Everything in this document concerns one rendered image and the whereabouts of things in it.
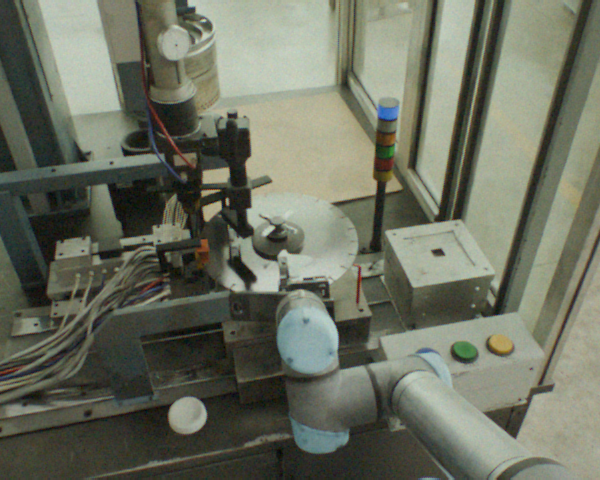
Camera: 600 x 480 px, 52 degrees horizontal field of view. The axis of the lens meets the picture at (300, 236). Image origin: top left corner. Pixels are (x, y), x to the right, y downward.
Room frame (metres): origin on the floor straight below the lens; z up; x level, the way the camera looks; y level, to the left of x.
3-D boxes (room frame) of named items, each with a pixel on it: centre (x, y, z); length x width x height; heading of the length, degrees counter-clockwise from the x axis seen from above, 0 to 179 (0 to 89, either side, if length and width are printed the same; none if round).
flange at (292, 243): (0.96, 0.05, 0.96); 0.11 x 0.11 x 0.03
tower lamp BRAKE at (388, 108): (1.15, -0.19, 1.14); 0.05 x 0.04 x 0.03; 12
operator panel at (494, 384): (0.72, -0.29, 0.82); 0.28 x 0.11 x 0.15; 102
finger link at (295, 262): (0.77, 0.01, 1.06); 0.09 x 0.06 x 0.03; 4
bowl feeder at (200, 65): (1.68, 0.38, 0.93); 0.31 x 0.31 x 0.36
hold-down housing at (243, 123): (0.92, 0.11, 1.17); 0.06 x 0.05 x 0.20; 93
